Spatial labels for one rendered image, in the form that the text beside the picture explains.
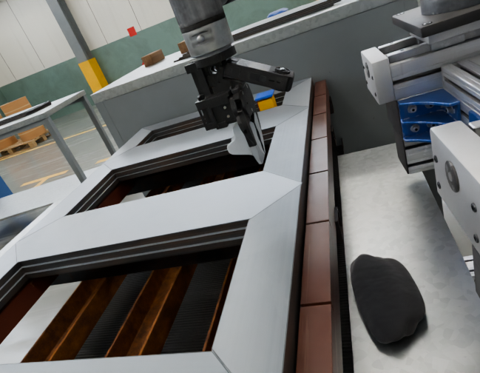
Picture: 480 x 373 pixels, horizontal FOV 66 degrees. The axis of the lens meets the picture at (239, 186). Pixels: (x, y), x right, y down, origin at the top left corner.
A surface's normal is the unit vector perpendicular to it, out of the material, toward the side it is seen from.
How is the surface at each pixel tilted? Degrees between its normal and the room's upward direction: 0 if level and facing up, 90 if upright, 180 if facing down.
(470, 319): 0
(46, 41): 90
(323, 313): 0
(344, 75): 90
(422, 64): 90
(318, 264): 0
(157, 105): 90
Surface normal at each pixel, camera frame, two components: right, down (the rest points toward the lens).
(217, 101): -0.19, 0.50
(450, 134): -0.33, -0.84
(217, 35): 0.47, 0.25
